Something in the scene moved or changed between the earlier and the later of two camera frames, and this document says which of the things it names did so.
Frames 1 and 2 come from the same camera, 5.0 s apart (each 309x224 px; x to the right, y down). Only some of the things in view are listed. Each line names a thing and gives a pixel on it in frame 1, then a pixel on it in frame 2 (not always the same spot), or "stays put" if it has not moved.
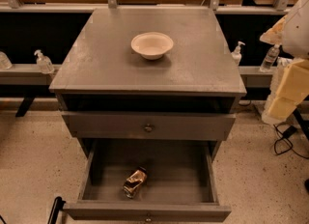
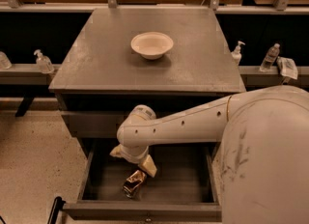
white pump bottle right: x=237 y=55 stays put
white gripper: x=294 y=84 to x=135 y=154
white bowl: x=152 y=45 stays put
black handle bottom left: x=57 y=206 stays put
